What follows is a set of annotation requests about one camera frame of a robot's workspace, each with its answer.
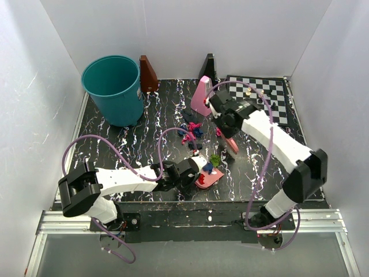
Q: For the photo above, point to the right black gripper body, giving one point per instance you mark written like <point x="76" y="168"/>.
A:
<point x="228" y="132"/>

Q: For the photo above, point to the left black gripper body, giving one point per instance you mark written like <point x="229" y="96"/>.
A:
<point x="183" y="186"/>

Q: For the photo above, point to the pink hand brush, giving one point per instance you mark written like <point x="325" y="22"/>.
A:
<point x="232" y="145"/>

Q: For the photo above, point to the pink dustpan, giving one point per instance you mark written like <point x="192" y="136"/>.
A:
<point x="210" y="179"/>

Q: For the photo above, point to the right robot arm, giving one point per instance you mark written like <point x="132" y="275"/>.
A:
<point x="307" y="169"/>

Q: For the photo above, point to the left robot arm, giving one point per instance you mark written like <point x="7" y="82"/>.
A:
<point x="84" y="189"/>

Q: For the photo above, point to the red paper scrap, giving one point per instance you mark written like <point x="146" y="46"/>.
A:
<point x="201" y="179"/>

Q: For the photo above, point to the magenta paper scrap small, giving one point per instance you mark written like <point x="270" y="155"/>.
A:
<point x="218" y="132"/>

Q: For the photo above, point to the white chess piece left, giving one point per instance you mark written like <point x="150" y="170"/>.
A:
<point x="248" y="92"/>

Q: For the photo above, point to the blue paper scrap right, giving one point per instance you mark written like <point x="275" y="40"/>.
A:
<point x="208" y="168"/>

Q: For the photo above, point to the pink metronome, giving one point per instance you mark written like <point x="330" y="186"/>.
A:
<point x="200" y="94"/>

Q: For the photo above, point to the blue scrap far right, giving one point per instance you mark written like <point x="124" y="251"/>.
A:
<point x="197" y="132"/>

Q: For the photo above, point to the magenta paper scrap left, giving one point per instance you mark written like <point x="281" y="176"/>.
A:
<point x="188" y="137"/>

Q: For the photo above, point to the dark scrap under dustpan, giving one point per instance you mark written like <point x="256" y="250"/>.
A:
<point x="188" y="116"/>

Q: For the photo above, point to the magenta paper scrap right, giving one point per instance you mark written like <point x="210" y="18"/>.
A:
<point x="191" y="126"/>

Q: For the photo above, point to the black chess piece lower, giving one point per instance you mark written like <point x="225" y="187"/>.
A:
<point x="273" y="106"/>

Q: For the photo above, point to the black white chessboard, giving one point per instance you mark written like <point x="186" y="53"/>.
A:
<point x="279" y="97"/>

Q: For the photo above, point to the black metronome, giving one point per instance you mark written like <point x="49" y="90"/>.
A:
<point x="208" y="68"/>

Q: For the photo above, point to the brown wooden metronome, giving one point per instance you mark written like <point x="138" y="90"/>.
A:
<point x="148" y="78"/>

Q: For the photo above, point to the teal plastic waste bin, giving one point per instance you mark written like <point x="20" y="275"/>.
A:
<point x="113" y="83"/>

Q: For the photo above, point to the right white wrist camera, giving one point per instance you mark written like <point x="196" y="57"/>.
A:
<point x="208" y="104"/>

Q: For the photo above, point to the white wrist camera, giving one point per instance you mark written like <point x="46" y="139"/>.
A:
<point x="208" y="104"/>
<point x="199" y="160"/>

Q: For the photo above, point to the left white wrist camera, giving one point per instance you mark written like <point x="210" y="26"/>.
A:
<point x="199" y="160"/>

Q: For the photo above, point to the dark scrap near dustpan handle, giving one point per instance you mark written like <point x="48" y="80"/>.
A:
<point x="194" y="146"/>

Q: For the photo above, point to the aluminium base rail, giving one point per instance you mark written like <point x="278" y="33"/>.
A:
<point x="66" y="247"/>

